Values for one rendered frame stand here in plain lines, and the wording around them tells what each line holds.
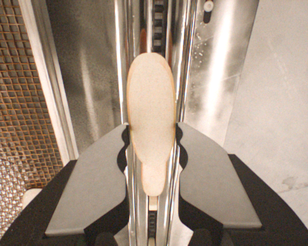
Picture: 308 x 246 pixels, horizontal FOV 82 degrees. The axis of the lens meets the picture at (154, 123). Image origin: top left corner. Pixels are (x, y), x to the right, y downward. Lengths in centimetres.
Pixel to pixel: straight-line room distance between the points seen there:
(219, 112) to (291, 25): 13
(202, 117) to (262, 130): 12
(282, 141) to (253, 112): 8
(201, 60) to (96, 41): 12
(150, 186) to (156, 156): 13
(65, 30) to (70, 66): 4
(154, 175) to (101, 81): 15
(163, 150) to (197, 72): 9
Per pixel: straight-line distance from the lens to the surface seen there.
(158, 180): 28
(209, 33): 20
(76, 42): 25
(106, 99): 26
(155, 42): 21
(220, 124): 23
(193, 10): 20
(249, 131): 31
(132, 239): 40
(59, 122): 19
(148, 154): 16
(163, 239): 42
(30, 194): 27
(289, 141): 36
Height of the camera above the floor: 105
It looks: 62 degrees down
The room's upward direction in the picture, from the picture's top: 178 degrees clockwise
